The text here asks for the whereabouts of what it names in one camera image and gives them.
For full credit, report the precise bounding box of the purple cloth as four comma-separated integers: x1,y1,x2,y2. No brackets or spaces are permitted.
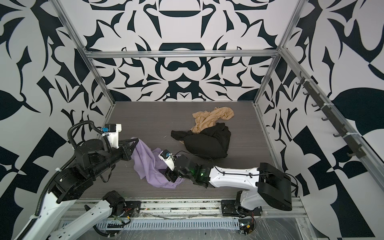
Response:
131,140,185,189

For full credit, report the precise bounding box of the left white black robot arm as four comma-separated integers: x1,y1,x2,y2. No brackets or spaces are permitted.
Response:
16,137,139,240

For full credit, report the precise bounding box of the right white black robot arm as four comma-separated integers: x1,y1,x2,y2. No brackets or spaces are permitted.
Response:
159,153,292,212

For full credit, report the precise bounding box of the black cloth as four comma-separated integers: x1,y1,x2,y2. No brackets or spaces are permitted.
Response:
171,123,232,160

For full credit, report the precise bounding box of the tan beige cloth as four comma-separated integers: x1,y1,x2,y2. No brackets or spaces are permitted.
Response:
191,107,235,134

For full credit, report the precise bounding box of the small green circuit board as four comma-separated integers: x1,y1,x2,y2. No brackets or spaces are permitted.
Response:
239,219,256,235

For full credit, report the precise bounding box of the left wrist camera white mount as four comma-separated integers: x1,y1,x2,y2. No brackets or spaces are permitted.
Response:
102,124,122,149

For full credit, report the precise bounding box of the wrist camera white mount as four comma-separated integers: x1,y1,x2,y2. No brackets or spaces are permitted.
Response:
102,124,122,149
159,150,175,171

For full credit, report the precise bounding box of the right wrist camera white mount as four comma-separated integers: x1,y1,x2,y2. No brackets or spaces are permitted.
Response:
159,150,175,171

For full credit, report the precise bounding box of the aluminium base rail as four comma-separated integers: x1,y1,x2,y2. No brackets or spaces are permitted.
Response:
50,197,307,221

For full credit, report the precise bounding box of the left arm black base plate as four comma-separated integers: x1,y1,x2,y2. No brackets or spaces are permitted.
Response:
120,201,142,218

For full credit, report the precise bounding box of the black corrugated cable conduit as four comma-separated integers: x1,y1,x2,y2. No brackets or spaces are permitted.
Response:
34,119,133,238

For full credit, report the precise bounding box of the white slotted cable duct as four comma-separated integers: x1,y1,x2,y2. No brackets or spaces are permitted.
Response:
97,219,240,231

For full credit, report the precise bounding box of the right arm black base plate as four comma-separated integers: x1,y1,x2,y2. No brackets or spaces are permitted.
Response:
221,200,262,218

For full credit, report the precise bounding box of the aluminium cage frame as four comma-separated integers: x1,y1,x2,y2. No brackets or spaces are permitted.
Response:
52,1,384,188

